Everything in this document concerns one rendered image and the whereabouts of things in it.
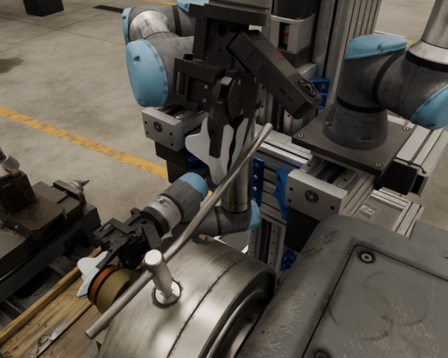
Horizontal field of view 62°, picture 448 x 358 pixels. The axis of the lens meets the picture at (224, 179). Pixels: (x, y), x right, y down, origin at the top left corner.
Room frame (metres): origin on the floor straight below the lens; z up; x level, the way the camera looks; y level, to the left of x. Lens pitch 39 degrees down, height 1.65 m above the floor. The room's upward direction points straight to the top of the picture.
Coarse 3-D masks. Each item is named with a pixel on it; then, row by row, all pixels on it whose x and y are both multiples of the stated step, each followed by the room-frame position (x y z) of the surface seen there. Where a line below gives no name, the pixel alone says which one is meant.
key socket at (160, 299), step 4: (172, 284) 0.30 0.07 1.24; (176, 284) 0.29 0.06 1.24; (172, 288) 0.29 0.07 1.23; (176, 288) 0.29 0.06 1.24; (156, 292) 0.29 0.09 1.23; (160, 292) 0.29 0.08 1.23; (176, 292) 0.28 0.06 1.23; (180, 292) 0.28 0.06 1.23; (156, 296) 0.28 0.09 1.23; (160, 296) 0.28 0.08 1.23; (172, 296) 0.28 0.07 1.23; (176, 296) 0.28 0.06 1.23; (156, 300) 0.28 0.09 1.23; (160, 300) 0.27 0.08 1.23; (164, 300) 0.27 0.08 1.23; (168, 300) 0.27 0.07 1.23; (172, 300) 0.27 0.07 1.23; (164, 304) 0.27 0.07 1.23; (168, 304) 0.27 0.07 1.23
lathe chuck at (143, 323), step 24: (192, 240) 0.39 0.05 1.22; (216, 240) 0.41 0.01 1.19; (168, 264) 0.33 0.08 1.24; (192, 264) 0.33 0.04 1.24; (216, 264) 0.33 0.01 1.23; (144, 288) 0.29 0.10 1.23; (192, 288) 0.29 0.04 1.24; (120, 312) 0.27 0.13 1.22; (144, 312) 0.26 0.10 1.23; (168, 312) 0.26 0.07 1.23; (192, 312) 0.26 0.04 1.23; (120, 336) 0.24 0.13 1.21; (144, 336) 0.24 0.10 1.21; (168, 336) 0.23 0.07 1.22
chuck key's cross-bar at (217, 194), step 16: (272, 128) 0.44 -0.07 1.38; (256, 144) 0.42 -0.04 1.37; (240, 160) 0.40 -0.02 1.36; (224, 192) 0.36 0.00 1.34; (208, 208) 0.34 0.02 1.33; (192, 224) 0.32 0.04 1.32; (176, 240) 0.31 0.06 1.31; (144, 272) 0.26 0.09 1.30; (128, 288) 0.25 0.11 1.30; (112, 304) 0.23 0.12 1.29; (96, 320) 0.21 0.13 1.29; (96, 336) 0.20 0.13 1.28
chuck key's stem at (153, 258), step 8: (144, 256) 0.27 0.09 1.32; (152, 256) 0.27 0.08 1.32; (160, 256) 0.27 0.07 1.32; (152, 264) 0.26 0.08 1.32; (160, 264) 0.27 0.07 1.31; (152, 272) 0.26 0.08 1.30; (160, 272) 0.27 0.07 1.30; (168, 272) 0.28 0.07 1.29; (152, 280) 0.27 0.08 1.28; (160, 280) 0.27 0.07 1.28; (168, 280) 0.27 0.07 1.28; (160, 288) 0.27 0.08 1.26; (168, 288) 0.27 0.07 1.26; (168, 296) 0.28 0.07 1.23
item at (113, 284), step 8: (112, 264) 0.43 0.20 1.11; (104, 272) 0.40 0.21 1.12; (112, 272) 0.41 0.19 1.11; (120, 272) 0.40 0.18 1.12; (128, 272) 0.41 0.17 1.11; (96, 280) 0.39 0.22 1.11; (104, 280) 0.39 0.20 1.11; (112, 280) 0.38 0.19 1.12; (120, 280) 0.38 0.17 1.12; (128, 280) 0.38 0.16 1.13; (88, 288) 0.38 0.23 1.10; (96, 288) 0.38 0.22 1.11; (104, 288) 0.37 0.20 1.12; (112, 288) 0.37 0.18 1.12; (120, 288) 0.37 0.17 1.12; (88, 296) 0.38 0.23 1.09; (96, 296) 0.37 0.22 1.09; (104, 296) 0.36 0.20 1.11; (112, 296) 0.36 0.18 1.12; (96, 304) 0.36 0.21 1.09; (104, 304) 0.35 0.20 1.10
